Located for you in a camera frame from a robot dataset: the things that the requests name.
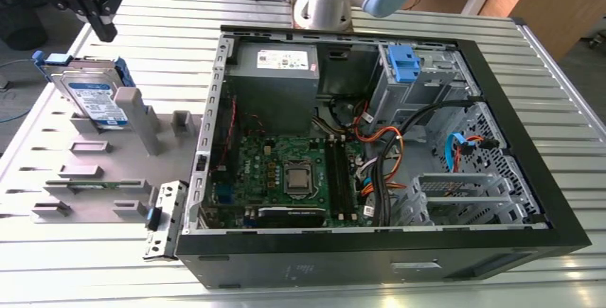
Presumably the orange red wire bundle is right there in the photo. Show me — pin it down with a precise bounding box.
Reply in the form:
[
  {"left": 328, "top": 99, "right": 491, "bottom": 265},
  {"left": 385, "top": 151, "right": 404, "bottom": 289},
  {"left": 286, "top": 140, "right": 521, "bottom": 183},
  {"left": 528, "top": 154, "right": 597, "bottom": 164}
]
[{"left": 353, "top": 101, "right": 408, "bottom": 199}]

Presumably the thick black cable bundle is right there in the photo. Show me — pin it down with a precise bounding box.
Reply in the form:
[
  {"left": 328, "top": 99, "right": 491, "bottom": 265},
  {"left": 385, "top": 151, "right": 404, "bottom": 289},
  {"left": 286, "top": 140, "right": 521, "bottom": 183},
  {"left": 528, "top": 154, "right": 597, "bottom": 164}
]
[{"left": 371, "top": 100, "right": 477, "bottom": 226}]

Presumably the CPU socket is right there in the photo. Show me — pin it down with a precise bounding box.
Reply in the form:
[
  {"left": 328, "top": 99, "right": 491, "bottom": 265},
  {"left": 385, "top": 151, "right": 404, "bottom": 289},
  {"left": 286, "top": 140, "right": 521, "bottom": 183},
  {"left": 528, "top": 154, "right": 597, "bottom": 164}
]
[{"left": 278, "top": 160, "right": 321, "bottom": 202}]

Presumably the black RAM slot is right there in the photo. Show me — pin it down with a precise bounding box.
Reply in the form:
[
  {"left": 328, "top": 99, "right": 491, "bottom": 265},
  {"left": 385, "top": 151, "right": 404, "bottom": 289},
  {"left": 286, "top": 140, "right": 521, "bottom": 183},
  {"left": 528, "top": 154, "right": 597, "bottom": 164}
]
[
  {"left": 324, "top": 136, "right": 345, "bottom": 219},
  {"left": 336, "top": 136, "right": 356, "bottom": 219}
]

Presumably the grey power supply unit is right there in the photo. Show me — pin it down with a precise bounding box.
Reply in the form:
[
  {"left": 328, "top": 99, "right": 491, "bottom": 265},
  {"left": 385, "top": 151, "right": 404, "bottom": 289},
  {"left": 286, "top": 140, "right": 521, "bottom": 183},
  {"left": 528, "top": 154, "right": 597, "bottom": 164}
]
[{"left": 225, "top": 42, "right": 319, "bottom": 135}]

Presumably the green motherboard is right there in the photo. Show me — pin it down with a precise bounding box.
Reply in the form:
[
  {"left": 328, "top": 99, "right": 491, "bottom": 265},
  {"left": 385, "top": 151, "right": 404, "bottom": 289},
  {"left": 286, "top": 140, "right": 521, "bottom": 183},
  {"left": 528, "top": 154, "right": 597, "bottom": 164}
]
[{"left": 206, "top": 133, "right": 375, "bottom": 229}]

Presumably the green RAM stick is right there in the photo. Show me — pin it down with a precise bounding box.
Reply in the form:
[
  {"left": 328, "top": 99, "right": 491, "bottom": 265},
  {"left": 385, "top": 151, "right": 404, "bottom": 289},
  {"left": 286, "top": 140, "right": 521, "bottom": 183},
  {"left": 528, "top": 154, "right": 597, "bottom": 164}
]
[{"left": 68, "top": 180, "right": 122, "bottom": 190}]

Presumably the wooden cabinet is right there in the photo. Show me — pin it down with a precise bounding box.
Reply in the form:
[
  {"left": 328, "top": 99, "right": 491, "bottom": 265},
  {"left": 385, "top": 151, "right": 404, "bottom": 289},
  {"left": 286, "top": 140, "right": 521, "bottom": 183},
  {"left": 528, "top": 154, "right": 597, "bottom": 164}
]
[{"left": 477, "top": 0, "right": 606, "bottom": 60}]

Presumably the metal disk bay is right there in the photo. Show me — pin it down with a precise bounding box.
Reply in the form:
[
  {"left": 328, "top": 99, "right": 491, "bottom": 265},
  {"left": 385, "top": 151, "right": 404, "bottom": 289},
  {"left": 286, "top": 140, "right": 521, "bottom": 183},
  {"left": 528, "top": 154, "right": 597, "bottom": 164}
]
[{"left": 405, "top": 172, "right": 540, "bottom": 227}]

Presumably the blue plastic drive latch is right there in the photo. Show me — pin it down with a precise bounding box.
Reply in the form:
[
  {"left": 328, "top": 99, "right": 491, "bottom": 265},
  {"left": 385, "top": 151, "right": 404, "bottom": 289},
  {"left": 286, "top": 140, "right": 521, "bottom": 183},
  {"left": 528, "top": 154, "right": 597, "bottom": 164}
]
[{"left": 385, "top": 44, "right": 421, "bottom": 84}]

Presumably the black bin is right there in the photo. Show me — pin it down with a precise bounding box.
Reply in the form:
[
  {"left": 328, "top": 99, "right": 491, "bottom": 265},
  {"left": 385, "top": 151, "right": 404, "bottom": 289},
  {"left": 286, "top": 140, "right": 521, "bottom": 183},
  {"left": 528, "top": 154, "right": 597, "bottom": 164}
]
[{"left": 0, "top": 2, "right": 48, "bottom": 52}]

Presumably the silver CPU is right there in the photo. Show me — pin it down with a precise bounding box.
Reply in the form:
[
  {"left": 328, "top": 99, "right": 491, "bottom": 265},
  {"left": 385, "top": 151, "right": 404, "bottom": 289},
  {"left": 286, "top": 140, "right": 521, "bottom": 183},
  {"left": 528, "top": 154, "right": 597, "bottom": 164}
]
[{"left": 285, "top": 168, "right": 313, "bottom": 192}]

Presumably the grey parts rack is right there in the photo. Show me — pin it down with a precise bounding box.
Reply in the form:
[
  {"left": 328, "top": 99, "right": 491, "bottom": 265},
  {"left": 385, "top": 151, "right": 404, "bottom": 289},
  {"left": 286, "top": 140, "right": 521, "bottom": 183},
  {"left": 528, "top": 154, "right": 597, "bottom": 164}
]
[{"left": 28, "top": 87, "right": 204, "bottom": 224}]

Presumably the hard disk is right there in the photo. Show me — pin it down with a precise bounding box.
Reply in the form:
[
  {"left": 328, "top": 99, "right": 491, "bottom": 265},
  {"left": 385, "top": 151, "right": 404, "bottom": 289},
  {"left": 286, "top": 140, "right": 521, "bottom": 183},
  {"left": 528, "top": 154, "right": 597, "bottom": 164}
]
[{"left": 30, "top": 50, "right": 138, "bottom": 133}]

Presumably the black open PC case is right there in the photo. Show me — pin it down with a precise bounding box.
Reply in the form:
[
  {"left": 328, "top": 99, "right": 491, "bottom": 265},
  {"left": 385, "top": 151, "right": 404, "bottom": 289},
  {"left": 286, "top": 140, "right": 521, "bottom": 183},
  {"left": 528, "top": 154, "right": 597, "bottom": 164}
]
[{"left": 173, "top": 23, "right": 592, "bottom": 291}]

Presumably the blue data wire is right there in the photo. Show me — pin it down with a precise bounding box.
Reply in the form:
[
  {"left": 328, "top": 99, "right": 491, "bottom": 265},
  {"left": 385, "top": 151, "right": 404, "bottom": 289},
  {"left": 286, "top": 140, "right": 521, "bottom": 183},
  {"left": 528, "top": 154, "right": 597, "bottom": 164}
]
[{"left": 444, "top": 131, "right": 469, "bottom": 174}]

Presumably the thin red wire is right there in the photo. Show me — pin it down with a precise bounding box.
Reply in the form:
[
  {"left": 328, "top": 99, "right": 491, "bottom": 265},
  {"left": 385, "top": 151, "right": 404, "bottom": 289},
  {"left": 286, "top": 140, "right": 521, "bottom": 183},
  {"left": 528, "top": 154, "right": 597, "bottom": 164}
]
[{"left": 220, "top": 94, "right": 237, "bottom": 172}]

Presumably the metal optical drive cage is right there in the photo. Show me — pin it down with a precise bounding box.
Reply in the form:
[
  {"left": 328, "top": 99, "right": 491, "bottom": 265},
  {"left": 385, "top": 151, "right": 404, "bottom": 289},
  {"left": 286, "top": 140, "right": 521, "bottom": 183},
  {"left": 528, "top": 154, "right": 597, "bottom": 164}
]
[{"left": 368, "top": 40, "right": 479, "bottom": 142}]

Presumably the black graphics card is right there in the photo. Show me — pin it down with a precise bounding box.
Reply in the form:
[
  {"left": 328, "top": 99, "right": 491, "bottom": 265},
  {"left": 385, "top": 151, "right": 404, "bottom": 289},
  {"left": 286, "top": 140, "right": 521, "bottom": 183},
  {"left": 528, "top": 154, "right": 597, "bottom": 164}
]
[{"left": 245, "top": 205, "right": 327, "bottom": 229}]

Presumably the metal card retention bracket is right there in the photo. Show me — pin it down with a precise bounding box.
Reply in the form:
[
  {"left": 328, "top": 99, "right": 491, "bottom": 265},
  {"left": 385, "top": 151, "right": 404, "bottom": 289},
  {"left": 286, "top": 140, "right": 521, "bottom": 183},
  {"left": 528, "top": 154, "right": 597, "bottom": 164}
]
[{"left": 141, "top": 180, "right": 190, "bottom": 261}]

